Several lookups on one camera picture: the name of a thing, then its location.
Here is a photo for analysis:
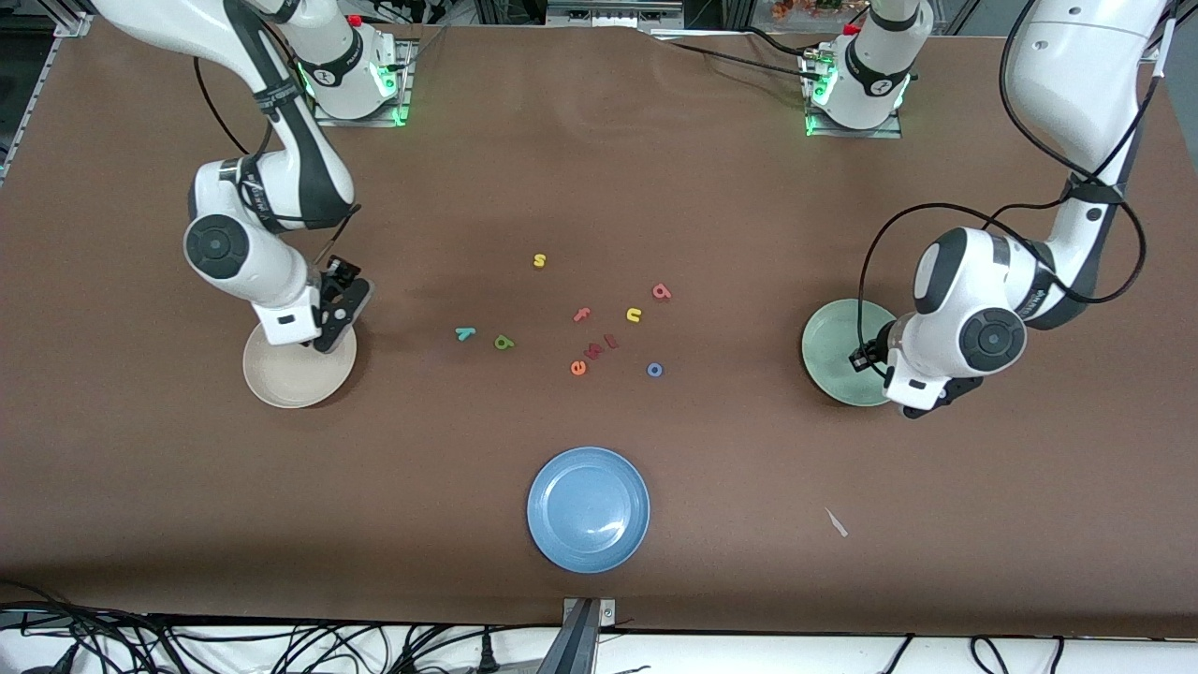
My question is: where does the green round plate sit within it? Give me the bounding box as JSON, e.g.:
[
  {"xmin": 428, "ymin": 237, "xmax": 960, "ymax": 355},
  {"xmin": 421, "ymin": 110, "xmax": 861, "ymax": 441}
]
[{"xmin": 801, "ymin": 298, "xmax": 904, "ymax": 408}]

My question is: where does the beige round plate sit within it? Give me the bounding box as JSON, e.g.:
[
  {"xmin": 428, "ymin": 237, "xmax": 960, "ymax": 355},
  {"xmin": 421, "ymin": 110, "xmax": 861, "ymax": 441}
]
[{"xmin": 242, "ymin": 318, "xmax": 358, "ymax": 410}]

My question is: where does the brown table cover sheet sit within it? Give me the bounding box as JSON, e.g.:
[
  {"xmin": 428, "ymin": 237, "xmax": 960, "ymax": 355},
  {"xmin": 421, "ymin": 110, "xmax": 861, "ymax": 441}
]
[{"xmin": 0, "ymin": 17, "xmax": 1198, "ymax": 639}]

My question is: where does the blue round plate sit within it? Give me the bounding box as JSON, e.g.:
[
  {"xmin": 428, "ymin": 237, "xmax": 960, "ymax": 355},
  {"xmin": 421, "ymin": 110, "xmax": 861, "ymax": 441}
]
[{"xmin": 526, "ymin": 446, "xmax": 651, "ymax": 575}]

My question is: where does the grey device behind table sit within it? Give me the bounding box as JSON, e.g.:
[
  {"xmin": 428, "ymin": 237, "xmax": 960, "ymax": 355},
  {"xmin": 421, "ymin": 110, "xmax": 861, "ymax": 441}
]
[{"xmin": 546, "ymin": 0, "xmax": 686, "ymax": 31}]

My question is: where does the long black right arm cable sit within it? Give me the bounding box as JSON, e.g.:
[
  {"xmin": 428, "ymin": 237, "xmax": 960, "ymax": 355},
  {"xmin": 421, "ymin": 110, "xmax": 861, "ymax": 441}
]
[{"xmin": 193, "ymin": 51, "xmax": 275, "ymax": 158}]

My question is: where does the long black arm cable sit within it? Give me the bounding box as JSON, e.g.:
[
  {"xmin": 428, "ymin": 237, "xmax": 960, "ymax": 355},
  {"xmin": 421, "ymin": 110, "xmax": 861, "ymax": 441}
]
[
  {"xmin": 193, "ymin": 51, "xmax": 275, "ymax": 158},
  {"xmin": 998, "ymin": 0, "xmax": 1149, "ymax": 305}
]

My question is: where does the long black left arm cable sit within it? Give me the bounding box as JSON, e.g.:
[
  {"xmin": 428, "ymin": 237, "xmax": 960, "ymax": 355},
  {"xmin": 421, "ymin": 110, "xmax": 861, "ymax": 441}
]
[{"xmin": 998, "ymin": 0, "xmax": 1149, "ymax": 305}]

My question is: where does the black cable on table cover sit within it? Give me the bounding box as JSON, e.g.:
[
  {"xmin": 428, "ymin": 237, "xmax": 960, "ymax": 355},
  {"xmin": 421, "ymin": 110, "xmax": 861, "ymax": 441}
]
[{"xmin": 655, "ymin": 26, "xmax": 825, "ymax": 85}]

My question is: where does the aluminium table frame rail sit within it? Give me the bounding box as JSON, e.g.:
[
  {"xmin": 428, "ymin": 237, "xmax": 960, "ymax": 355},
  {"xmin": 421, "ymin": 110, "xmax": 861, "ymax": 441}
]
[{"xmin": 0, "ymin": 7, "xmax": 95, "ymax": 183}]

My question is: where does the grey metal camera mount bracket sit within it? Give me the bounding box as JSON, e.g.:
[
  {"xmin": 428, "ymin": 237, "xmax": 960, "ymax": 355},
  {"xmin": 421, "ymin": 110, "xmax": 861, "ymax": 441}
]
[{"xmin": 562, "ymin": 597, "xmax": 619, "ymax": 674}]

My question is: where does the aluminium table frame corner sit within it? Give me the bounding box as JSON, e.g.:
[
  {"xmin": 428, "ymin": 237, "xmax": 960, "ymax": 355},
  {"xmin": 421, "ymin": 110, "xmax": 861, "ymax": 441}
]
[{"xmin": 1128, "ymin": 0, "xmax": 1198, "ymax": 160}]

